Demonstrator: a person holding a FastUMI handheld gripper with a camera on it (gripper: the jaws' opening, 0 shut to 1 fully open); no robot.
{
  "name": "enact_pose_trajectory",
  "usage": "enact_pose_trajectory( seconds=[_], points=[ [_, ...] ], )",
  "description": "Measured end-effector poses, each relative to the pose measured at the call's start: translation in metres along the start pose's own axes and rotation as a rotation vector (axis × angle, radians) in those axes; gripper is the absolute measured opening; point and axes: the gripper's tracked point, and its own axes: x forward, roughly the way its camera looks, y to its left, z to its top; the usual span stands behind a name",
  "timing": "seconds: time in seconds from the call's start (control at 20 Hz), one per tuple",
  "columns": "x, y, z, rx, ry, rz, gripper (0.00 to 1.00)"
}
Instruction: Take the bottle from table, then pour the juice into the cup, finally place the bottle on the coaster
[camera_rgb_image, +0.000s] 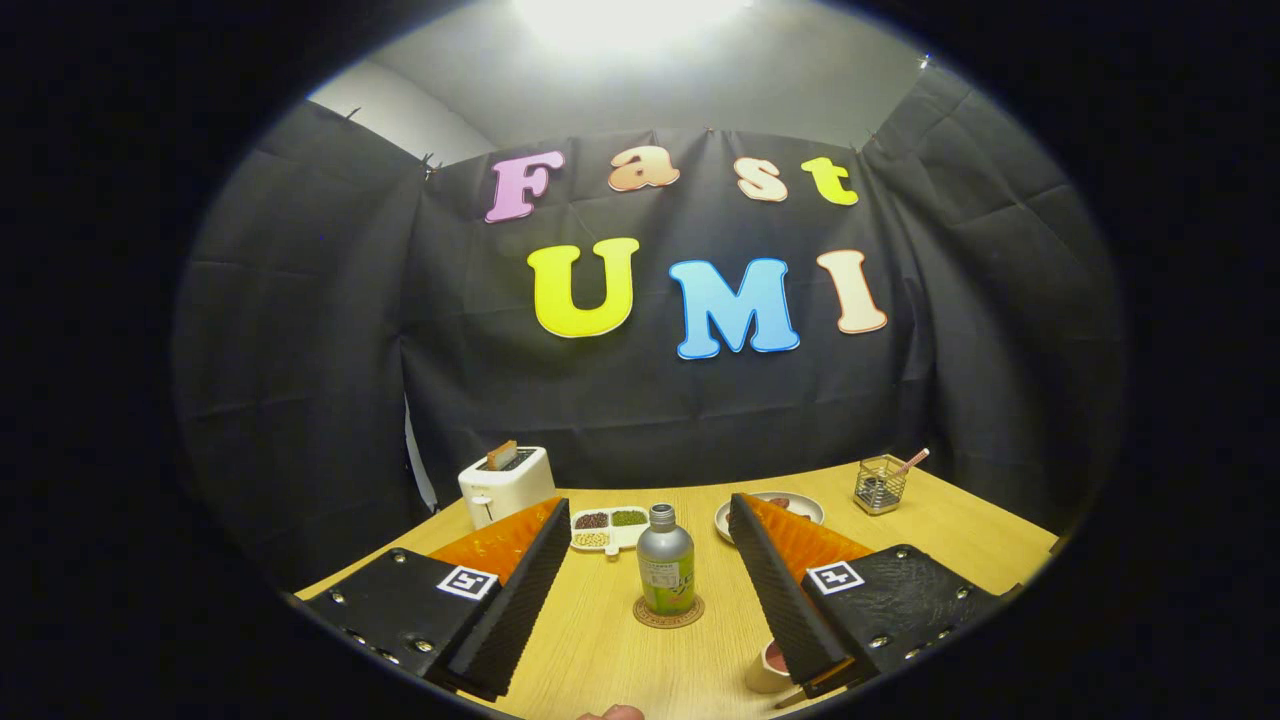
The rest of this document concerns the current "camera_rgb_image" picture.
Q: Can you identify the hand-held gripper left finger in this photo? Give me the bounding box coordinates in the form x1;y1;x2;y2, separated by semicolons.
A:
303;497;572;703

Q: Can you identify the silver green juice bottle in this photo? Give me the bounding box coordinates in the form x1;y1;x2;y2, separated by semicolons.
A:
636;503;697;617

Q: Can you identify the white divided bean dish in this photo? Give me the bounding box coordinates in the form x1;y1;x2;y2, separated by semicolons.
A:
569;506;652;556

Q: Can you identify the wooden table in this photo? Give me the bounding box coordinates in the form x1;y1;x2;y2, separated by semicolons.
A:
293;460;1061;720

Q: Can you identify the white oval plate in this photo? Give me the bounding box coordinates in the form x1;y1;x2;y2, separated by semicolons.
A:
714;491;827;546

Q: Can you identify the round cork coaster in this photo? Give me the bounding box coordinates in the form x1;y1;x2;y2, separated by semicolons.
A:
632;594;706;630

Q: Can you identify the cream cup with wooden handle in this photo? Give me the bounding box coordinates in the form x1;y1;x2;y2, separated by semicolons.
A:
744;638;801;695

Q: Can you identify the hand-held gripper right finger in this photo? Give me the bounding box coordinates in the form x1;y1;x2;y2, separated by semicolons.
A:
727;492;1004;699

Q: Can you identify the wire mesh holder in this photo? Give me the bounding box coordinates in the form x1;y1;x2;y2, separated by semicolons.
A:
853;454;909;516

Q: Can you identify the white toaster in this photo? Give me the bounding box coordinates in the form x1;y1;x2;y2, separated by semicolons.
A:
458;446;557;531

